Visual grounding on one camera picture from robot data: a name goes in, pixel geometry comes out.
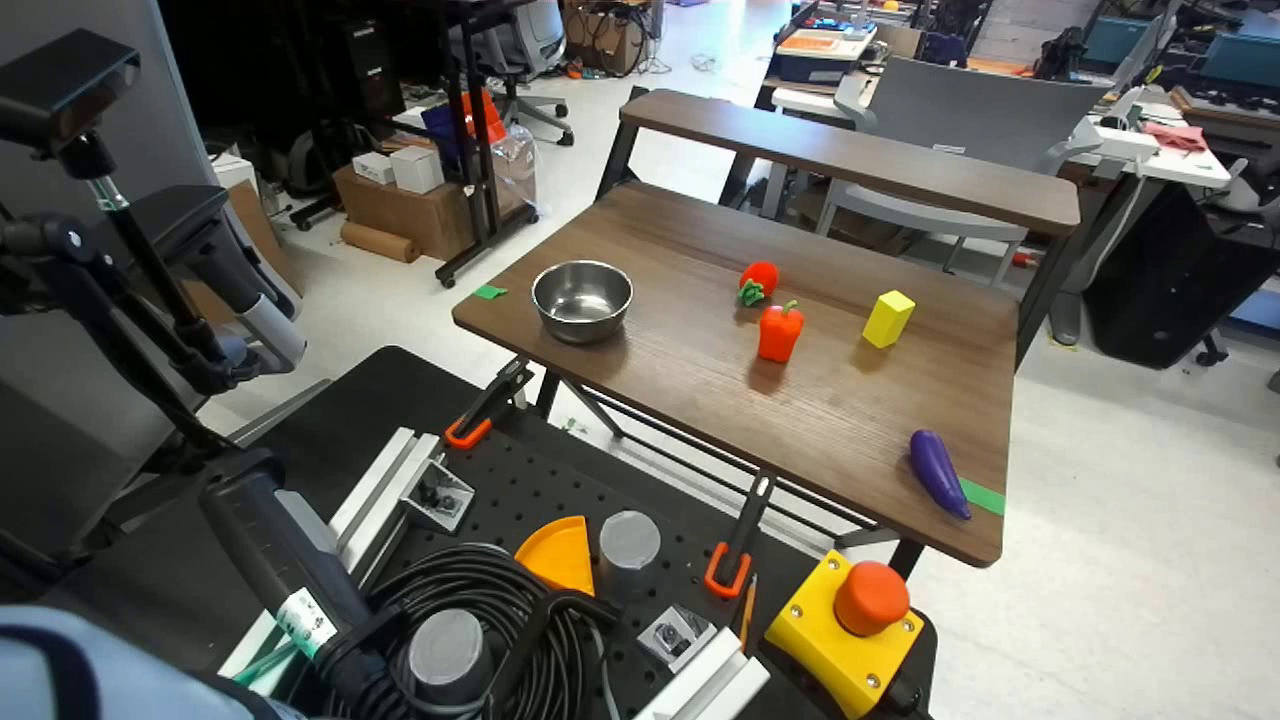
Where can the orange toy bell pepper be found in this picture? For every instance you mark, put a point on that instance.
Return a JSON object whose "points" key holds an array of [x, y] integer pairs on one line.
{"points": [[778, 332]]}

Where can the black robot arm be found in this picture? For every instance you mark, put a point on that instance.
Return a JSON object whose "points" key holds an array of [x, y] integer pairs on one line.
{"points": [[274, 547]]}

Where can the silver metal bowl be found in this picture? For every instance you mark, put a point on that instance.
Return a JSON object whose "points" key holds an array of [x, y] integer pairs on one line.
{"points": [[582, 303]]}

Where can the red toy strawberry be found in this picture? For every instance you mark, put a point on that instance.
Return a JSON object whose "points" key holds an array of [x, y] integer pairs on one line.
{"points": [[759, 282]]}

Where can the green tape marker left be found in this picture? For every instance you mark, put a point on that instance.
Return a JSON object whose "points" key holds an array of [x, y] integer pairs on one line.
{"points": [[491, 292]]}

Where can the green tape marker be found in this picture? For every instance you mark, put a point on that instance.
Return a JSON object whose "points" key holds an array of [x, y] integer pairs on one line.
{"points": [[984, 498], [491, 292]]}

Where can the grey round disc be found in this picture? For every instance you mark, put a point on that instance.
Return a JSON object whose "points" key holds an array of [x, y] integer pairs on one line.
{"points": [[629, 542]]}

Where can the orange wedge piece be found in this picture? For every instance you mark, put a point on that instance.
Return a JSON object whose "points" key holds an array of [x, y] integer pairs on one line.
{"points": [[560, 553]]}

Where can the yellow toy block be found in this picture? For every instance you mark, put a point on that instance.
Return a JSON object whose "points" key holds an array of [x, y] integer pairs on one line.
{"points": [[891, 317]]}

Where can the cardboard box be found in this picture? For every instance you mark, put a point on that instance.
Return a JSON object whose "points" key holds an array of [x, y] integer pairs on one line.
{"points": [[431, 220]]}

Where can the purple toy eggplant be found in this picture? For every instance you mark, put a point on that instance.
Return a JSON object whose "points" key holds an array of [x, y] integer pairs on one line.
{"points": [[939, 474]]}

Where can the yellow emergency stop box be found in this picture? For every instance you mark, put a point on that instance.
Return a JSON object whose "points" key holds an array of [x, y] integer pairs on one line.
{"points": [[849, 627]]}

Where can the green tape marker right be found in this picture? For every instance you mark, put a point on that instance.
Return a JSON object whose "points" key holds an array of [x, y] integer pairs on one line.
{"points": [[984, 498]]}

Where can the wooden bench shelf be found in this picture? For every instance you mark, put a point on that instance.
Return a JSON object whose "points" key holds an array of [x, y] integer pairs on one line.
{"points": [[891, 166]]}

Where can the orange handled clamp right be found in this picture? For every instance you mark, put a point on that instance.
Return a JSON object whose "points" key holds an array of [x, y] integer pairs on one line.
{"points": [[730, 562]]}

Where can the orange handled clamp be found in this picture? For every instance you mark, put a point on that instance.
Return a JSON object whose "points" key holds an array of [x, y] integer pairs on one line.
{"points": [[730, 562], [480, 413]]}

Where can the orange handled clamp left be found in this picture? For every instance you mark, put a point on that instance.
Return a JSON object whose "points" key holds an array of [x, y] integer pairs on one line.
{"points": [[480, 413]]}

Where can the black camera on stand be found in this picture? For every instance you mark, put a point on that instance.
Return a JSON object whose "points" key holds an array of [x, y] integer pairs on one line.
{"points": [[63, 88]]}

